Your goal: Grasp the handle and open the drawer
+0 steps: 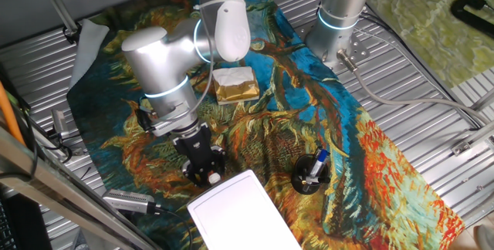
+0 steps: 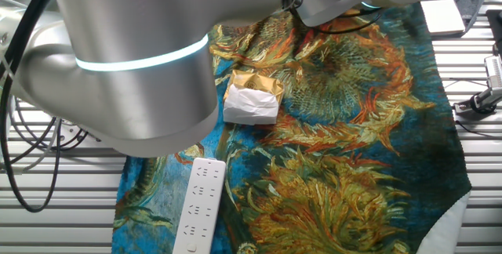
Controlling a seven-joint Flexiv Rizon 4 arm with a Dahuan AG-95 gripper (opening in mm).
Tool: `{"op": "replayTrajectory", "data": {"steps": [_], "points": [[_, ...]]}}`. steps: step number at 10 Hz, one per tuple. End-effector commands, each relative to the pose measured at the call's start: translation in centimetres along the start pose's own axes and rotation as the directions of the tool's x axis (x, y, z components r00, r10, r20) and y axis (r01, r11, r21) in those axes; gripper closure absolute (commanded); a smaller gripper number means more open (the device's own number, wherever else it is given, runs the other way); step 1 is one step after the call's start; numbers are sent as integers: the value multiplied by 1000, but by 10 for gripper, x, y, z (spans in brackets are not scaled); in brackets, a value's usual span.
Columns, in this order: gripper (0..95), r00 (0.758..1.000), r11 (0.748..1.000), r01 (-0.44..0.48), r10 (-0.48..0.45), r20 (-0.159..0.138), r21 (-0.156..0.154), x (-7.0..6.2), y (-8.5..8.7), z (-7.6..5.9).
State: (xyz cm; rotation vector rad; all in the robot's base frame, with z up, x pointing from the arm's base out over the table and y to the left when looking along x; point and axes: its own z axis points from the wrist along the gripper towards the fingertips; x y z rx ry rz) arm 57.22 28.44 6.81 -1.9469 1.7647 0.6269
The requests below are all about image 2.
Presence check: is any gold tissue box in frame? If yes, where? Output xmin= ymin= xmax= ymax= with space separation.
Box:
xmin=222 ymin=69 xmax=286 ymax=126

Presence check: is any sunflower painting cloth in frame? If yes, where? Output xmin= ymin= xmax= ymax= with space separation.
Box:
xmin=111 ymin=2 xmax=473 ymax=254

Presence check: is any white power strip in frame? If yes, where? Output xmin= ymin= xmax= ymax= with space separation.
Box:
xmin=171 ymin=157 xmax=227 ymax=254

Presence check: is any white flat box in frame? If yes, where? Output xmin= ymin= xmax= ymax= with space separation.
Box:
xmin=420 ymin=0 xmax=467 ymax=37

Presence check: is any black block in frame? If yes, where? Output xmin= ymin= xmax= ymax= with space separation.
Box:
xmin=486 ymin=9 xmax=502 ymax=57

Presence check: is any thick grey cable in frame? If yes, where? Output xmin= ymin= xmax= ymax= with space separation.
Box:
xmin=0 ymin=96 xmax=66 ymax=175

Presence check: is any small silver camera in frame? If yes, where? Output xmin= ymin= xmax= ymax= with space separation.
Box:
xmin=484 ymin=54 xmax=502 ymax=90

